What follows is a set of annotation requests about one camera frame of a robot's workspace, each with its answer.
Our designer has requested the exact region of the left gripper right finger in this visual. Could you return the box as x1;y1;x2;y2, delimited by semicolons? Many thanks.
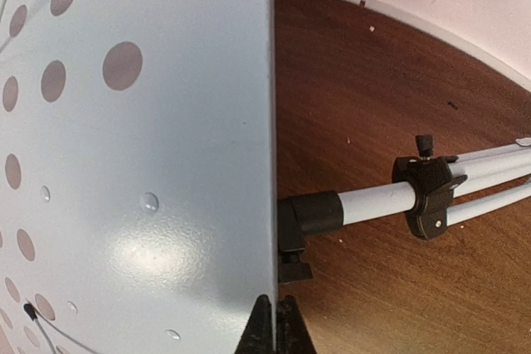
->
276;295;317;354

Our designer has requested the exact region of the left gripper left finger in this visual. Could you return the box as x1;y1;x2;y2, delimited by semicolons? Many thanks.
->
234;294;274;354

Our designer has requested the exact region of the white perforated music stand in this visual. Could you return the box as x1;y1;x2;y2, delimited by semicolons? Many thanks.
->
0;0;531;354

